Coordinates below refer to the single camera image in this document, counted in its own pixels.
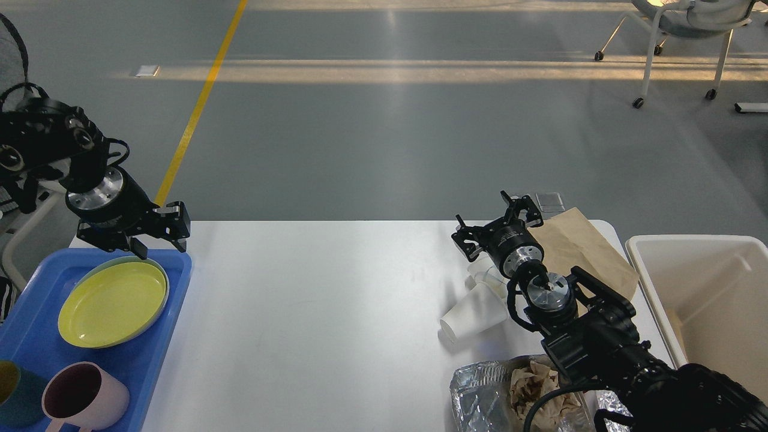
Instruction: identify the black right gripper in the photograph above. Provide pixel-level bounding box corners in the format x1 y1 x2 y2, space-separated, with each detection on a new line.
451 191 545 277

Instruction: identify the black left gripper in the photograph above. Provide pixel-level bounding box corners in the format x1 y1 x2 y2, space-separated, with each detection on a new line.
65 166 190 260

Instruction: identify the brown paper bag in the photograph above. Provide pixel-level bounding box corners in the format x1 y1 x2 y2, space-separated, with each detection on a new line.
529 208 639 300

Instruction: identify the yellow plate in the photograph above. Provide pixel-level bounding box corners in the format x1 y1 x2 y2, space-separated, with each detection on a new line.
58 260 168 349

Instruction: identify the pink mug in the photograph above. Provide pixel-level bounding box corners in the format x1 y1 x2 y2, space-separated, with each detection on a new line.
41 361 130 431

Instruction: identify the dark teal mug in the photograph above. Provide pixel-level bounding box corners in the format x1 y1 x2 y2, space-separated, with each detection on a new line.
1 360 49 428

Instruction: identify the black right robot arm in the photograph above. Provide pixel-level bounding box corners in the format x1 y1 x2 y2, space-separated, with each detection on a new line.
451 191 767 431

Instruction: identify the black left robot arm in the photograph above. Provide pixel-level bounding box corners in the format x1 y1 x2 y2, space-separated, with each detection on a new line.
1 83 190 259

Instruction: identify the clear plastic cup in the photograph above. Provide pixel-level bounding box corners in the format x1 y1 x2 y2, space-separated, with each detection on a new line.
468 253 508 299

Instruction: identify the small clear plastic lid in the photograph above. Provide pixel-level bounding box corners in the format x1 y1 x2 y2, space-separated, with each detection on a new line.
535 193 567 213

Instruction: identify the pale green plate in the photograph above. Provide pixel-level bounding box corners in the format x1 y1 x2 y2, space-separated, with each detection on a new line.
72 256 170 337

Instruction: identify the white paper cup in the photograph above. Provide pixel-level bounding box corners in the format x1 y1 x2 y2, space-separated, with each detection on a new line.
439 282 509 343

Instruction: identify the white office chair left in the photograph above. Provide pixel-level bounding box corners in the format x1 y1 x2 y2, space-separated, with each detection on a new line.
1 16 73 322

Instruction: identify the white office chair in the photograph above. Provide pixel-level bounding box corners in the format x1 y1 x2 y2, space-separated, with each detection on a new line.
1 16 73 322
593 1 756 109

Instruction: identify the crumpled brown paper napkin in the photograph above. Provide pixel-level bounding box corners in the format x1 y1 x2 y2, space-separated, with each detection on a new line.
509 361 582 431

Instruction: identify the white floor socket plate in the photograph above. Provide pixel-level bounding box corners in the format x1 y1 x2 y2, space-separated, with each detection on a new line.
134 65 161 77

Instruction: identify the aluminium foil sheet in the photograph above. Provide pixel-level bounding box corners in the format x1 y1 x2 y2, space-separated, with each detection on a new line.
449 355 631 431

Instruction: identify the white plastic bin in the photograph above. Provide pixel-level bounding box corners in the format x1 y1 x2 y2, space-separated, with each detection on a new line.
626 235 767 401

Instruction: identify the white bar on floor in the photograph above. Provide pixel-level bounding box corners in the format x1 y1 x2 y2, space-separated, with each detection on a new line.
734 102 768 114

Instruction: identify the white office chair right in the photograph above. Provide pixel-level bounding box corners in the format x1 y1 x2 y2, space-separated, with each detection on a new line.
593 1 756 109

